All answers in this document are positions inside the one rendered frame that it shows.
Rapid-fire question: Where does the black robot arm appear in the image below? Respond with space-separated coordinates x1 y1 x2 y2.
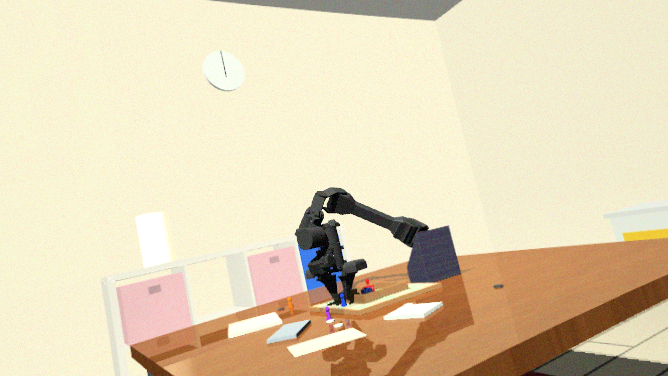
294 187 429 275

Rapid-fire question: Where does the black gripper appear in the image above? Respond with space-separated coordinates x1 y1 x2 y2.
305 243 368 302

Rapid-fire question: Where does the tan board border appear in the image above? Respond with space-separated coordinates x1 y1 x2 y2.
309 283 442 316

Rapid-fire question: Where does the white square game track with arrows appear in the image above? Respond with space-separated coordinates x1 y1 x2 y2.
313 281 435 310

